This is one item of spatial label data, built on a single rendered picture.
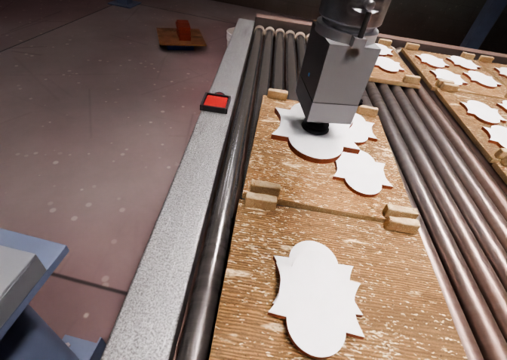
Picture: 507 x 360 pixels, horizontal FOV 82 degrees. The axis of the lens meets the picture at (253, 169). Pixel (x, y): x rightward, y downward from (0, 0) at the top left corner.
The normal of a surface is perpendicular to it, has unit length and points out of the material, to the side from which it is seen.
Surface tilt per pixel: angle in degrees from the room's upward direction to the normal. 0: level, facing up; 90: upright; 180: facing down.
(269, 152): 0
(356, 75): 90
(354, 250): 0
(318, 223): 0
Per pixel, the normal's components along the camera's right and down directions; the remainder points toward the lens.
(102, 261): 0.13, -0.73
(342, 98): 0.08, 0.68
